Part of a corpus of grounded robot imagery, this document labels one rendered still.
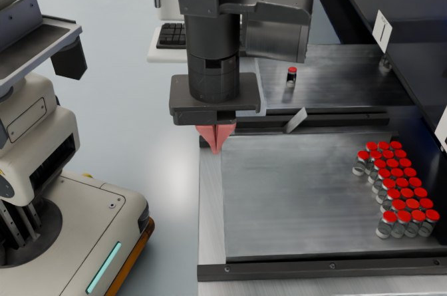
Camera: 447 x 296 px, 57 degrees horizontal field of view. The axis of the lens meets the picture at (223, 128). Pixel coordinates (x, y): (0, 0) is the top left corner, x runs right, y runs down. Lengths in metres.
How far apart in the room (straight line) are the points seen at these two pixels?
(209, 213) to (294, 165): 0.19
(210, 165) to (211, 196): 0.07
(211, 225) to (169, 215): 1.13
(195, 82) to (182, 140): 1.70
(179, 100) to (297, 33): 0.15
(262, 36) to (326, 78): 0.65
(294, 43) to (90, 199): 1.27
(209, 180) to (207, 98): 0.33
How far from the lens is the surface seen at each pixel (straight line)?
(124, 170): 2.03
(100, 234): 1.47
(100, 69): 2.77
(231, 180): 0.76
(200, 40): 0.41
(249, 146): 0.81
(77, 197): 1.60
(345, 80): 1.04
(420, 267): 0.70
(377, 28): 1.00
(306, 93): 0.98
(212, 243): 0.68
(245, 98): 0.46
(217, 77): 0.43
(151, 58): 1.26
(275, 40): 0.39
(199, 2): 0.37
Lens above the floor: 1.45
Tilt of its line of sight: 41 degrees down
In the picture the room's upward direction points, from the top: straight up
